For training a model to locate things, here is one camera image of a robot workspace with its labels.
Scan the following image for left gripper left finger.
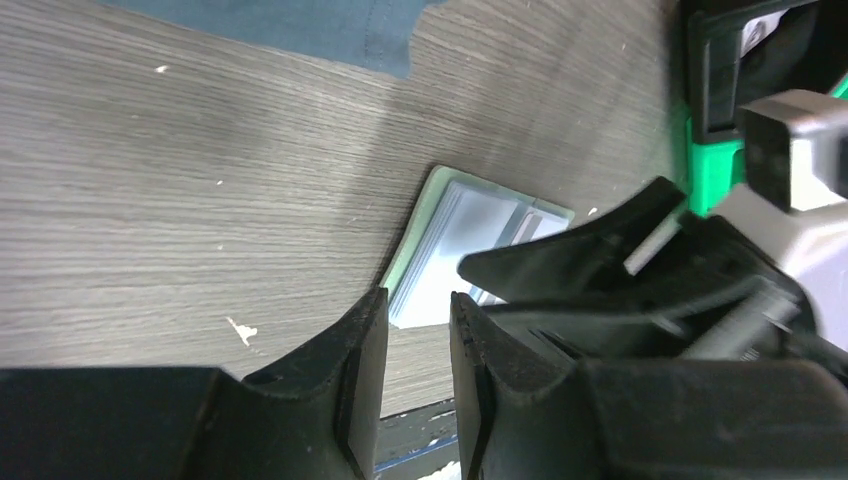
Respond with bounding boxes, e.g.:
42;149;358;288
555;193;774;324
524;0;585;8
1;288;388;479

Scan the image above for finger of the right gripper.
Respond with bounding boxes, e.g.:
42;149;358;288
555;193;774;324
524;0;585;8
458;177;686;303
483;300;696;361

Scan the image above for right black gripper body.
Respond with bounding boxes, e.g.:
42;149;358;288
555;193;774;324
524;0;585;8
596;214;847;383

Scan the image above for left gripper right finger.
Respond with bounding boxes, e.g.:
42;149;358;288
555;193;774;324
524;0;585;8
450;294;847;479

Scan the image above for green bin with black card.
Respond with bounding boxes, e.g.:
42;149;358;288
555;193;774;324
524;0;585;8
687;63;847;215

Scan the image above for white patterned cards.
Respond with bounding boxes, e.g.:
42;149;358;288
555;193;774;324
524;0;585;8
739;9;788;57

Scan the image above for black plastic bin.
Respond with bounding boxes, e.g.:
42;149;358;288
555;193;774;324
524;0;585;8
680;1;847;144

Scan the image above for blue grey cloth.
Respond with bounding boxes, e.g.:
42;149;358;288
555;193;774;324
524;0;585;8
108;0;433;78

